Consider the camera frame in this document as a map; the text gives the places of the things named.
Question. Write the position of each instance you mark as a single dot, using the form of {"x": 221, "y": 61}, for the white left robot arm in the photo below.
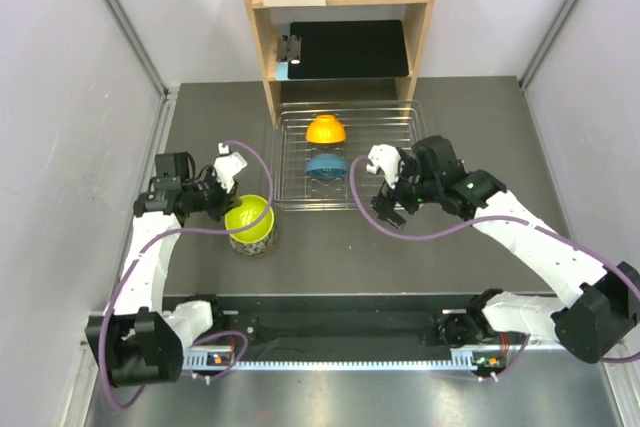
{"x": 135, "y": 341}

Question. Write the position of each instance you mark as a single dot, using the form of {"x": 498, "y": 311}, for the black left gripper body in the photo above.
{"x": 216, "y": 199}

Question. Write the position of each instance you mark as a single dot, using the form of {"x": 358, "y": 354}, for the orange bowl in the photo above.
{"x": 325, "y": 129}

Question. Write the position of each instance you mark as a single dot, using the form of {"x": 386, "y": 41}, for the patterned white floral bowl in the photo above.
{"x": 254, "y": 249}

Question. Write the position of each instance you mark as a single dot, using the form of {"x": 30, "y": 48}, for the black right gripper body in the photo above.
{"x": 416, "y": 189}

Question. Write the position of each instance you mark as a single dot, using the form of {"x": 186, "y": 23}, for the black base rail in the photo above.
{"x": 338, "y": 327}

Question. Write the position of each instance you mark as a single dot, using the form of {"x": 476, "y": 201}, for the black clipboard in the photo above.
{"x": 332, "y": 50}

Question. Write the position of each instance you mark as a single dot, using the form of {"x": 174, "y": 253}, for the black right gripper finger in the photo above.
{"x": 381, "y": 205}
{"x": 394, "y": 219}

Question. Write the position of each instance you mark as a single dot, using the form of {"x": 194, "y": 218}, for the metal wire dish rack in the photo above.
{"x": 321, "y": 150}

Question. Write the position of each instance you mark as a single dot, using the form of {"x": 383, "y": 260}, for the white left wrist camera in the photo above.
{"x": 227, "y": 165}

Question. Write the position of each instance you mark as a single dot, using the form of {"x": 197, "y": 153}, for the green bowl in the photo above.
{"x": 246, "y": 213}

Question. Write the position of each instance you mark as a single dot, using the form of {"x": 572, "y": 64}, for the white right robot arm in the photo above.
{"x": 595, "y": 303}

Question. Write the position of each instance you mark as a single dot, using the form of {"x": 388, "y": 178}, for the blue bowl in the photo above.
{"x": 326, "y": 166}

